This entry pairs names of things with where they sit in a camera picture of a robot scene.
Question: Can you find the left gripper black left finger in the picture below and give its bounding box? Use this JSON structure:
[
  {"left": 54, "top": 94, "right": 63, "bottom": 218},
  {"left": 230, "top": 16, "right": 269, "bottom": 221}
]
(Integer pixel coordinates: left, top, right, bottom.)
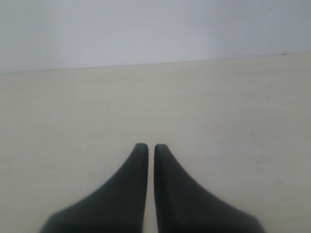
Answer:
[{"left": 41, "top": 143, "right": 148, "bottom": 233}]

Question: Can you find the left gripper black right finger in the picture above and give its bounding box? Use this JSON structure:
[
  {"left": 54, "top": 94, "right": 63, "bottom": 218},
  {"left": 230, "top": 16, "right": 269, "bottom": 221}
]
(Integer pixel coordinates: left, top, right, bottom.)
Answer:
[{"left": 154, "top": 144, "right": 265, "bottom": 233}]

